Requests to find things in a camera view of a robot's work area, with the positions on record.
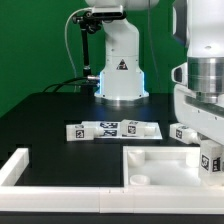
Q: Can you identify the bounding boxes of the white tag base sheet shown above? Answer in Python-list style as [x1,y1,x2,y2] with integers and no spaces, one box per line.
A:
[82,121,163,140]

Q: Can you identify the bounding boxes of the black cables on table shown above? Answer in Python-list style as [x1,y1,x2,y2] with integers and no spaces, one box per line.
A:
[41,77,100,94]

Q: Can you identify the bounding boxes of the white grey cable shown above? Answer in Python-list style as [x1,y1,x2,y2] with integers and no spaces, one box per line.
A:
[64,7,92,78]

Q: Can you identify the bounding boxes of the white U-shaped fence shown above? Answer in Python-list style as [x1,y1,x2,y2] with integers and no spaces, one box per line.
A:
[0,148,224,214]

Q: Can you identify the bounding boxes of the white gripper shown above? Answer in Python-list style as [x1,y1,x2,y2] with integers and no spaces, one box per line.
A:
[174,84,224,145]

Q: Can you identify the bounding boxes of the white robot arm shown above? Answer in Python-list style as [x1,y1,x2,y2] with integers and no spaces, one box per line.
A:
[86,0,224,145]

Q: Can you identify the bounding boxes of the white square table top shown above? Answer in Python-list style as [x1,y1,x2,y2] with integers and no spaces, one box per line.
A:
[122,145,224,188]

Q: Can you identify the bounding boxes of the black camera stand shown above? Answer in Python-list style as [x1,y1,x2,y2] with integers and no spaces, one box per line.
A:
[72,11,101,78]

